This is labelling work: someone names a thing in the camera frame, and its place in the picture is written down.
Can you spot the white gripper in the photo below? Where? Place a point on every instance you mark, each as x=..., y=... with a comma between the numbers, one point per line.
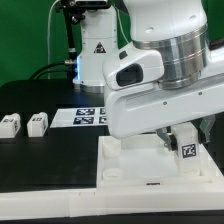
x=140, y=109

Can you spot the white square tabletop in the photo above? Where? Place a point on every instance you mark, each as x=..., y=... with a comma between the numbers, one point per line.
x=143, y=160

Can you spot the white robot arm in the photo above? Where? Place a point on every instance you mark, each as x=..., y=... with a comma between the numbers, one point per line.
x=167, y=75

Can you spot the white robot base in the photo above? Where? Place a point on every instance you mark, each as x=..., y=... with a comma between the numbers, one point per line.
x=91, y=27

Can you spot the white L-shaped obstacle fence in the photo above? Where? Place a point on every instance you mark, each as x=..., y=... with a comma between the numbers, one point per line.
x=83, y=202

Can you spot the white sheet with AprilTags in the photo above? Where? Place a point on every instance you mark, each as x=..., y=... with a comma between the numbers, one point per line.
x=79, y=117

